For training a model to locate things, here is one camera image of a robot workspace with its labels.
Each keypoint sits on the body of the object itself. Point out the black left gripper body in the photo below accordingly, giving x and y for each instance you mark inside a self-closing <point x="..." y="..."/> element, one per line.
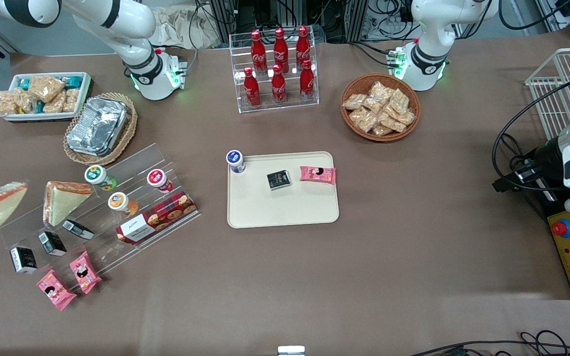
<point x="545" y="155"/>

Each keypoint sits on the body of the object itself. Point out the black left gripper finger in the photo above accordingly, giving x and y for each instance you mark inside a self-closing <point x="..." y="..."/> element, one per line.
<point x="525" y="170"/>
<point x="505" y="185"/>

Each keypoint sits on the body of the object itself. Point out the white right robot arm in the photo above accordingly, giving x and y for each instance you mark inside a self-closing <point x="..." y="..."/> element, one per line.
<point x="117" y="24"/>

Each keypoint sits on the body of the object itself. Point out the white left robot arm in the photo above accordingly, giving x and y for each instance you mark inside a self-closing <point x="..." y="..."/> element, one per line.
<point x="428" y="29"/>

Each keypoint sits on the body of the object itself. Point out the beige plastic serving tray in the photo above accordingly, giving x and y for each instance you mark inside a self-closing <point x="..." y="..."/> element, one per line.
<point x="285" y="207"/>

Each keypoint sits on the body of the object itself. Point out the small black snack box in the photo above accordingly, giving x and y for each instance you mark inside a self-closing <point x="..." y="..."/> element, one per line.
<point x="52" y="243"/>
<point x="23" y="260"/>
<point x="78" y="229"/>
<point x="279" y="180"/>

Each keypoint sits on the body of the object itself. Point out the pink snack packet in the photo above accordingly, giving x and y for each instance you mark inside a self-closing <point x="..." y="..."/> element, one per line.
<point x="55" y="290"/>
<point x="317" y="174"/>
<point x="85" y="272"/>

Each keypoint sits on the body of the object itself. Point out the clear bag of rice puffs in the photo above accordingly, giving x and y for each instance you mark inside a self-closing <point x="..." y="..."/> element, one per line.
<point x="71" y="100"/>
<point x="5" y="104"/>
<point x="25" y="101"/>
<point x="54" y="105"/>
<point x="46" y="88"/>

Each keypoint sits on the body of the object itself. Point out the clear bag of crackers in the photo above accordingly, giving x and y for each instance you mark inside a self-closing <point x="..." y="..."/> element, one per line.
<point x="393" y="122"/>
<point x="405" y="117"/>
<point x="380" y="91"/>
<point x="372" y="105"/>
<point x="400" y="100"/>
<point x="364" y="120"/>
<point x="354" y="101"/>
<point x="381" y="130"/>

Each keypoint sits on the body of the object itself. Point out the green lid yogurt cup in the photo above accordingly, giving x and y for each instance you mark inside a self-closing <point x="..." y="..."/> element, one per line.
<point x="98" y="176"/>

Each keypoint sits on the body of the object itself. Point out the teal snack packet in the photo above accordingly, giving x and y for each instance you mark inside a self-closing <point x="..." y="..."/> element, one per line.
<point x="74" y="81"/>
<point x="23" y="84"/>

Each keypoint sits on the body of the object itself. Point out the orange lid yogurt cup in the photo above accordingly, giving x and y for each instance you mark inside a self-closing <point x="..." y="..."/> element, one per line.
<point x="120" y="202"/>

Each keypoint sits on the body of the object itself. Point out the stacked aluminium foil containers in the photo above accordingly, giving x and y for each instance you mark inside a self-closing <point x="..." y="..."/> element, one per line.
<point x="97" y="126"/>

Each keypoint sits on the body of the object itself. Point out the white rectangular plastic bin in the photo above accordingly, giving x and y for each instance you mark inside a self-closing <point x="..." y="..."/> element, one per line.
<point x="84" y="91"/>

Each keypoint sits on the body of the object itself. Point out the clear acrylic stepped shelf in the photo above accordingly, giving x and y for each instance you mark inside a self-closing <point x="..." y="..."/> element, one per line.
<point x="141" y="160"/>

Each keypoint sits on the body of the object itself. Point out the oval wicker basket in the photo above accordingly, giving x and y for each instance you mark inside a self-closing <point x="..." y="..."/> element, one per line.
<point x="129" y="126"/>

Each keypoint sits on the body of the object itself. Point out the red plaid cookie box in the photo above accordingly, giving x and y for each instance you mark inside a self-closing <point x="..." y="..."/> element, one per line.
<point x="161" y="215"/>

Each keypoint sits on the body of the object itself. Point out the round brown wicker basket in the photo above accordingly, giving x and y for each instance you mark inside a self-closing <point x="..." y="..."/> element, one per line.
<point x="352" y="81"/>

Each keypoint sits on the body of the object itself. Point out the red lid yogurt cup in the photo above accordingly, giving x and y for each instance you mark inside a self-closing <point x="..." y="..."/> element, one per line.
<point x="158" y="179"/>

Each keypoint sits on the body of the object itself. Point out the red cola bottle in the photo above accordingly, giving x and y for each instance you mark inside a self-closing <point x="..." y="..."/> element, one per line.
<point x="278" y="86"/>
<point x="280" y="49"/>
<point x="307" y="81"/>
<point x="258" y="52"/>
<point x="303" y="47"/>
<point x="252" y="89"/>

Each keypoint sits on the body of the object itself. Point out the clear acrylic bottle rack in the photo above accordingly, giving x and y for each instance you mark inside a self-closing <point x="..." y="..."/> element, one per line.
<point x="290" y="106"/>

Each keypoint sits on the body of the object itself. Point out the black equipment rack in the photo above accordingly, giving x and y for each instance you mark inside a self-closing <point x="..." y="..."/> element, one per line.
<point x="344" y="20"/>

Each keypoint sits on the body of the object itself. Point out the blue lid yogurt cup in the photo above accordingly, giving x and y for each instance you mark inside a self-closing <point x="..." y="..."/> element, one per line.
<point x="235" y="159"/>

